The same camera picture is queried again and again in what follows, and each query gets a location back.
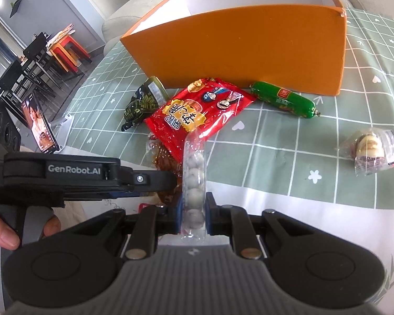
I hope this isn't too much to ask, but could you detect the dark green snack packet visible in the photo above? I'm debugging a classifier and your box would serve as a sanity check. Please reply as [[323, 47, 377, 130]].
[[121, 76, 168, 132]]

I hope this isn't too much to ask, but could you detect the clear packet of brown meat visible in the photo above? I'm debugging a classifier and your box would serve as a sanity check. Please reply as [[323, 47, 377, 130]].
[[146, 133, 184, 206]]

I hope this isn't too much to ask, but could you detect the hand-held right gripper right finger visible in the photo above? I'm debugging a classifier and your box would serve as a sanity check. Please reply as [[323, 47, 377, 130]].
[[205, 192, 320, 260]]

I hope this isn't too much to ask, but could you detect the small clear candy packet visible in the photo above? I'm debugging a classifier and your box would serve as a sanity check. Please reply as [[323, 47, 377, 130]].
[[335, 126, 394, 175]]

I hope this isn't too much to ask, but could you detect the black dining chair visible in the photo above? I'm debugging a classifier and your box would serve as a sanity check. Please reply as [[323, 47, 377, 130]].
[[21, 32, 59, 87], [0, 58, 44, 107]]

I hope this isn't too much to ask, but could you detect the clear packet of white balls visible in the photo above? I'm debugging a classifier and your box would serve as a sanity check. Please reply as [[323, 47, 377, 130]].
[[179, 128, 208, 242]]

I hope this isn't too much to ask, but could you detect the green sausage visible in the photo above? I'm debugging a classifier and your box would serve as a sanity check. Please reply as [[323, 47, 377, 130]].
[[250, 81, 322, 119]]

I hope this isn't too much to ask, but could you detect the smartphone with lit screen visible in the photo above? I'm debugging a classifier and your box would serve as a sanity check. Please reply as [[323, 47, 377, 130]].
[[20, 92, 60, 154]]

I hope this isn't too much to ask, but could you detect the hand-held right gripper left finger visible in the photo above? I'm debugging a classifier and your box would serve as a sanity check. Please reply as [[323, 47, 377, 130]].
[[68, 197, 184, 260]]

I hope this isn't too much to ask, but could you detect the green checked tablecloth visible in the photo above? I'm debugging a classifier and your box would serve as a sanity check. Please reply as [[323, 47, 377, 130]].
[[59, 7, 394, 211]]

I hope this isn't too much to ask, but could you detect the person's left hand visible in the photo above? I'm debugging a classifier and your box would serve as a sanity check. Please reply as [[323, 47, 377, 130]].
[[0, 211, 61, 250]]

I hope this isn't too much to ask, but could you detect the white phone stand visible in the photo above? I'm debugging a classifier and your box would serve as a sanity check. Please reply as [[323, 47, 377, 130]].
[[51, 113, 74, 150]]

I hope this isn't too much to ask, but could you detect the orange cardboard box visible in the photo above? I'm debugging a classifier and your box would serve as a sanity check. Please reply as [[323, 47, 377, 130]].
[[120, 0, 347, 96]]

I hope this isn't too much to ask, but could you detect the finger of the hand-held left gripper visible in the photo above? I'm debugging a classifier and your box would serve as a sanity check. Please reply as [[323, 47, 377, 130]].
[[118, 167, 180, 201]]

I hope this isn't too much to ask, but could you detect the red snack packet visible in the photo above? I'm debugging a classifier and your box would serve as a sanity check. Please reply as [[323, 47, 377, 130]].
[[144, 77, 258, 160]]

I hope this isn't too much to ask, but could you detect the black wall shelf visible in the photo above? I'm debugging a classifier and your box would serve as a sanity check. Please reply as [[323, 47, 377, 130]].
[[9, 0, 25, 17]]

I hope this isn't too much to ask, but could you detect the pile of papers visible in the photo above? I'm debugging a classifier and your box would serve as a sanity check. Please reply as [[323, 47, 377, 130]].
[[46, 24, 77, 45]]

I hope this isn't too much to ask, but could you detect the beige fabric sofa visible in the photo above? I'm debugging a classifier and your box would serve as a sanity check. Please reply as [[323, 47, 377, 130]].
[[102, 0, 394, 51]]

